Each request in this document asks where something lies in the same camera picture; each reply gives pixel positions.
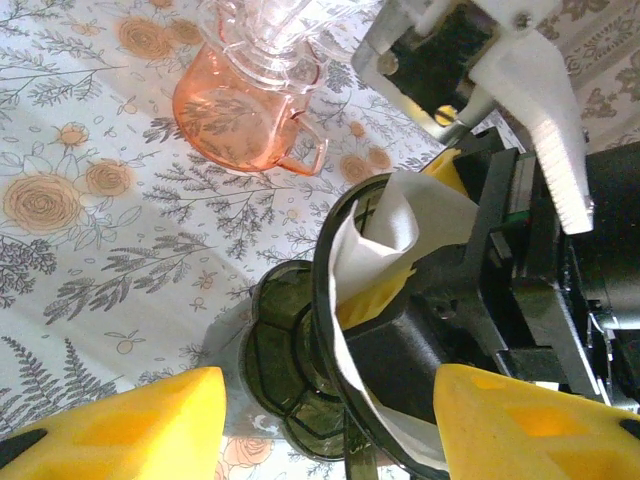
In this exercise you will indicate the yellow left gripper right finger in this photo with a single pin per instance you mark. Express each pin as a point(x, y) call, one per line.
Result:
point(525, 440)

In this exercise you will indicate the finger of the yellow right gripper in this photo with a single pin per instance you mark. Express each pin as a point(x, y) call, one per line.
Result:
point(395, 360)
point(447, 167)

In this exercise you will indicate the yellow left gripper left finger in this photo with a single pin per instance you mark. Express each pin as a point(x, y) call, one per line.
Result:
point(125, 435)

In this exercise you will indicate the white paper coffee filter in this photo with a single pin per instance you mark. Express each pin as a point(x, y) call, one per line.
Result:
point(400, 220)

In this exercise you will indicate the green glass coffee dripper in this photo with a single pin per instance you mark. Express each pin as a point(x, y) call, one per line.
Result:
point(280, 350)

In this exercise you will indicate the pink glass server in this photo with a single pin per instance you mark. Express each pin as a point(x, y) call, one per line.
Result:
point(225, 125)

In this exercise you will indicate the floral patterned tablecloth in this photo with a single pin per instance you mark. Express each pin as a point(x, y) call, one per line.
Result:
point(75, 250)

